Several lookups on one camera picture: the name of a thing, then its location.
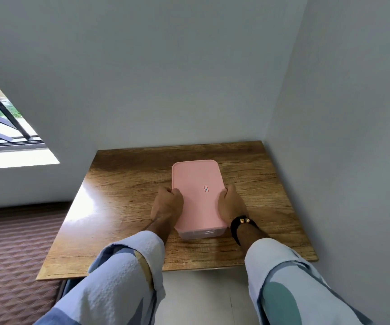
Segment person's left hand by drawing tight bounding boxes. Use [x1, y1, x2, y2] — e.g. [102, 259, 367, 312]
[150, 185, 184, 223]

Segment person's right hand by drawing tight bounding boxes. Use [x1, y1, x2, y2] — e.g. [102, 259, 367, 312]
[217, 184, 249, 224]

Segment pink lidded plastic container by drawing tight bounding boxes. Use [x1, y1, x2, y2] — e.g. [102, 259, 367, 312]
[171, 160, 229, 240]

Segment person's left forearm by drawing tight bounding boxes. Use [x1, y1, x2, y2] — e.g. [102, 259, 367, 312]
[34, 216, 175, 325]

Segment person's right forearm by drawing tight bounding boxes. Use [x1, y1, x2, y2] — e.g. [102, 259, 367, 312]
[230, 218, 375, 325]

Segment wooden table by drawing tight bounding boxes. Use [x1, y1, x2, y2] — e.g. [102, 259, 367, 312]
[36, 141, 319, 281]

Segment brown patterned carpet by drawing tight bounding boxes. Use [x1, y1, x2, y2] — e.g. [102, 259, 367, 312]
[0, 202, 72, 325]

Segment window with black bars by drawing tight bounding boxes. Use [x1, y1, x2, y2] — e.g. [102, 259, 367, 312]
[0, 62, 61, 170]

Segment black beaded bracelet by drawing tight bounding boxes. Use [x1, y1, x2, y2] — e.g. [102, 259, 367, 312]
[230, 215, 259, 247]

